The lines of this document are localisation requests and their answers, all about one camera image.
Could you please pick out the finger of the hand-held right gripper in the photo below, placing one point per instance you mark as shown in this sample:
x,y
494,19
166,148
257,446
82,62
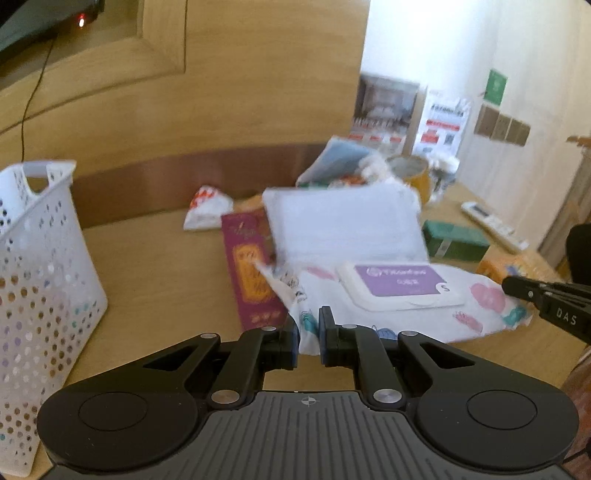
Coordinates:
x,y
521,288

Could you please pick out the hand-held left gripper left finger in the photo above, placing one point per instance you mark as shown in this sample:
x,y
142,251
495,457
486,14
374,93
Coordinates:
x,y
294,346

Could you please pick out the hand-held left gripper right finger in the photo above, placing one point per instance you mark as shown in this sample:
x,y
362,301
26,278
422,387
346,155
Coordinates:
x,y
324,339

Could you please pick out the maroon gold printed booklet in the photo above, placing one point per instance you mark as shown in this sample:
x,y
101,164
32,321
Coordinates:
x,y
251,286

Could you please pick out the glove packet purple label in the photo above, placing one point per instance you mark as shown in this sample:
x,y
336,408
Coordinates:
x,y
401,281

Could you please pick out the clear bag of white gloves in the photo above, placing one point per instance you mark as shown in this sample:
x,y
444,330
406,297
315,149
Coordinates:
x,y
341,221

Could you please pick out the white perforated plastic basket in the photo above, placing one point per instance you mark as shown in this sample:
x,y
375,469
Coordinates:
x,y
46,277

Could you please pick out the wooden desktop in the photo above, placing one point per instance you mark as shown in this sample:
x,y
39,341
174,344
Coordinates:
x,y
152,277

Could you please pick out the orange brick toy box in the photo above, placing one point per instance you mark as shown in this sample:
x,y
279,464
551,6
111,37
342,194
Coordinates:
x,y
503,268

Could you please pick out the white remote control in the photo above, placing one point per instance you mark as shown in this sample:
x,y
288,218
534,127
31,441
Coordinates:
x,y
489,221

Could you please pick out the green cardboard box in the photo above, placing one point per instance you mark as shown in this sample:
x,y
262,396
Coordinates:
x,y
457,240

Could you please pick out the yellow cup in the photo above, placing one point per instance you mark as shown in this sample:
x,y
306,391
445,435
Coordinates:
x,y
422,182

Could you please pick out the white red snack packet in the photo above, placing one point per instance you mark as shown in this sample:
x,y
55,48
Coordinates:
x,y
205,207

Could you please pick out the blue face mask packet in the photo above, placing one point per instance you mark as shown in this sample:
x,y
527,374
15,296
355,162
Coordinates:
x,y
337,159

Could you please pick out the acrylic sign with red labels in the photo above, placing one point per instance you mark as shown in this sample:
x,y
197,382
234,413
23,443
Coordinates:
x,y
443,122

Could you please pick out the acrylic sign with room photo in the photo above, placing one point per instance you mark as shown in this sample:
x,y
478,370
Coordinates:
x,y
385,101

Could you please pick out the black flat television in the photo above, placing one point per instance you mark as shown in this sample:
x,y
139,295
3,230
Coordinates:
x,y
27,27

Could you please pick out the bronze wall socket plate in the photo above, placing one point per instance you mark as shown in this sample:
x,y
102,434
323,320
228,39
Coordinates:
x,y
501,126
485,120
513,130
523,134

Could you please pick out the green wall sticker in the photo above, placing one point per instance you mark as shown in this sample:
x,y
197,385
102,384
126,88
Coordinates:
x,y
496,85

